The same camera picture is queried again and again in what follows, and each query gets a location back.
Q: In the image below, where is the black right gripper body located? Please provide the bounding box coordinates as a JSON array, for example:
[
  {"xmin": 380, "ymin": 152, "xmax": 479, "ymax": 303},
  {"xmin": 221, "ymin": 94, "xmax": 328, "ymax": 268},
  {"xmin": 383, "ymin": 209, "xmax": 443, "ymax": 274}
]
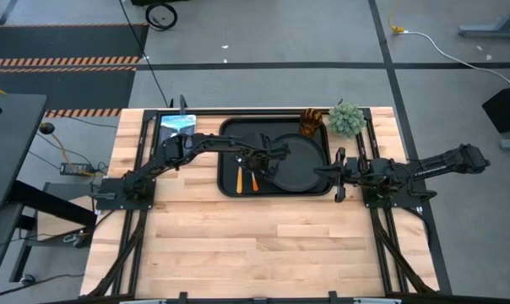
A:
[{"xmin": 334, "ymin": 146, "xmax": 368, "ymax": 204}]

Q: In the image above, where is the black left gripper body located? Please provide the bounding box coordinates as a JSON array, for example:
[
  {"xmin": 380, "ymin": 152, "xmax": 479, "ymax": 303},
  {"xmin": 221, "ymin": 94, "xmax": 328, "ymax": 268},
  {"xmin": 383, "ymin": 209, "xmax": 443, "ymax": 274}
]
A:
[{"xmin": 233, "ymin": 133, "xmax": 292, "ymax": 171}]

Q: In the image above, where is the black round plate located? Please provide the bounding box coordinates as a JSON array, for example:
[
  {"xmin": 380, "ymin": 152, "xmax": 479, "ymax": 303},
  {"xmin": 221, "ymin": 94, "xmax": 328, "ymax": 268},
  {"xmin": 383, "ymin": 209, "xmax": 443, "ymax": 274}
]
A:
[{"xmin": 271, "ymin": 133, "xmax": 327, "ymax": 193}]

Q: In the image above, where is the amber ribbed cup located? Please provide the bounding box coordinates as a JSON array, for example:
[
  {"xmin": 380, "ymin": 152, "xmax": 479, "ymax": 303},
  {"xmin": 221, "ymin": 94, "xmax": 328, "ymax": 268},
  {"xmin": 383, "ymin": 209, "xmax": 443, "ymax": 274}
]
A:
[{"xmin": 299, "ymin": 107, "xmax": 323, "ymax": 138}]

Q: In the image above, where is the black rectangular tray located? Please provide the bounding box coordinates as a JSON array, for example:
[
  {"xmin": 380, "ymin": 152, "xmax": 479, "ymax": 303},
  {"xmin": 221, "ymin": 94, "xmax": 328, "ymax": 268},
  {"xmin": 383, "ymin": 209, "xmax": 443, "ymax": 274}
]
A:
[{"xmin": 216, "ymin": 116, "xmax": 334, "ymax": 198}]

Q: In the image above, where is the green artificial plant ball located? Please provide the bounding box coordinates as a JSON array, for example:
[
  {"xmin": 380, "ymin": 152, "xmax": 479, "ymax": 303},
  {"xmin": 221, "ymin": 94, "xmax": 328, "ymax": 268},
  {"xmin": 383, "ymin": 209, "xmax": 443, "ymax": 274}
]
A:
[{"xmin": 327, "ymin": 100, "xmax": 367, "ymax": 138}]

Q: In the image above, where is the black angled stand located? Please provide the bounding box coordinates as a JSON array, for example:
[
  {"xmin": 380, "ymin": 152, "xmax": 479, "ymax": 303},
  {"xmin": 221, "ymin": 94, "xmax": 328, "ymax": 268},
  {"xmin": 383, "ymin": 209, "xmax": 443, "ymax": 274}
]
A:
[{"xmin": 481, "ymin": 85, "xmax": 510, "ymax": 135}]

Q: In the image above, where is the black power adapter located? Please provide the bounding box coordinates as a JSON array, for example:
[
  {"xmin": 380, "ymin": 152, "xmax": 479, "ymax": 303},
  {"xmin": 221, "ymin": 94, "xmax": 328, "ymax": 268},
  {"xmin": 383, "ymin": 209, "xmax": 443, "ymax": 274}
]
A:
[{"xmin": 59, "ymin": 162, "xmax": 94, "ymax": 176}]

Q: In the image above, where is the grey table leg bar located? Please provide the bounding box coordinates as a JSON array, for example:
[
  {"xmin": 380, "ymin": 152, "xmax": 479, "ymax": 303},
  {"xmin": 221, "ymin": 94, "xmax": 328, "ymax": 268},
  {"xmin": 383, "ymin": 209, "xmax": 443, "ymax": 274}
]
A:
[{"xmin": 458, "ymin": 3, "xmax": 510, "ymax": 40}]

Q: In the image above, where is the black under-table support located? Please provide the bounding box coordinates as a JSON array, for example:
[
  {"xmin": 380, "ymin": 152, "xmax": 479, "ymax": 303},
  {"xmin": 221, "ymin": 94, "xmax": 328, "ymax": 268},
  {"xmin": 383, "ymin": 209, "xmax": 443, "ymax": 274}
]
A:
[{"xmin": 8, "ymin": 181, "xmax": 99, "ymax": 284}]

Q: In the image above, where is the black mat hazard stripe edge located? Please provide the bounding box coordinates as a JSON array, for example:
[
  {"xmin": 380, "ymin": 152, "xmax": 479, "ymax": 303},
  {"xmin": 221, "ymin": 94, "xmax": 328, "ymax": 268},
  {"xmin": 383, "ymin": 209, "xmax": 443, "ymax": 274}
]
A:
[
  {"xmin": 0, "ymin": 67, "xmax": 137, "ymax": 118},
  {"xmin": 0, "ymin": 23, "xmax": 149, "ymax": 71}
]

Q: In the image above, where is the black side desk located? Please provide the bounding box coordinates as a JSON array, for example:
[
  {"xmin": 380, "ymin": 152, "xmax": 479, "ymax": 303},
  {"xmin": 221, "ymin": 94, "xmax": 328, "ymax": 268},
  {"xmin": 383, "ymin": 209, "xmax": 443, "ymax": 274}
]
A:
[{"xmin": 0, "ymin": 92, "xmax": 48, "ymax": 208}]

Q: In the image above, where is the yellow cable with plug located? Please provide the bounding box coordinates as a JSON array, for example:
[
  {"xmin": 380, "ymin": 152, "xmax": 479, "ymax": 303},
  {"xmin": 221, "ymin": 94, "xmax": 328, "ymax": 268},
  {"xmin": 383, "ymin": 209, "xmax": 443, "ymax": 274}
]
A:
[{"xmin": 388, "ymin": 0, "xmax": 406, "ymax": 35}]

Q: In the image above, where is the white floor cable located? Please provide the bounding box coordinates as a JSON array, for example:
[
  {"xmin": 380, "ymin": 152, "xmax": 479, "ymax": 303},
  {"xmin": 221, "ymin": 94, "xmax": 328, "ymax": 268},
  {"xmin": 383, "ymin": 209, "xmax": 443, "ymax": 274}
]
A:
[{"xmin": 402, "ymin": 30, "xmax": 510, "ymax": 88}]

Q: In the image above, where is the long black floor cable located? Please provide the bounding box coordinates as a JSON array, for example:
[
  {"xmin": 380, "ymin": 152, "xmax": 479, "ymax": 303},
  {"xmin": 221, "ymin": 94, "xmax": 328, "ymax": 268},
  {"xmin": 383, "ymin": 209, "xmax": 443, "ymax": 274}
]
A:
[{"xmin": 118, "ymin": 0, "xmax": 171, "ymax": 107}]

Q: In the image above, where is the black coiled cable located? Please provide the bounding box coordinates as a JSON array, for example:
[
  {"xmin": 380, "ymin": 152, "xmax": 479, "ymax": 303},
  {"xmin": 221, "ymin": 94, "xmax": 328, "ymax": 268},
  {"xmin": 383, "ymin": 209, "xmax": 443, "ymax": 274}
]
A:
[{"xmin": 144, "ymin": 2, "xmax": 179, "ymax": 32}]

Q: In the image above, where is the yellow power cable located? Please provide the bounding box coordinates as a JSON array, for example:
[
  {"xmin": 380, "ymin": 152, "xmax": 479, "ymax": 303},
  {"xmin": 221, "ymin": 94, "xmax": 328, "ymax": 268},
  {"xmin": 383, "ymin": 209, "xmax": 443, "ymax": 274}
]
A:
[{"xmin": 51, "ymin": 133, "xmax": 96, "ymax": 176}]

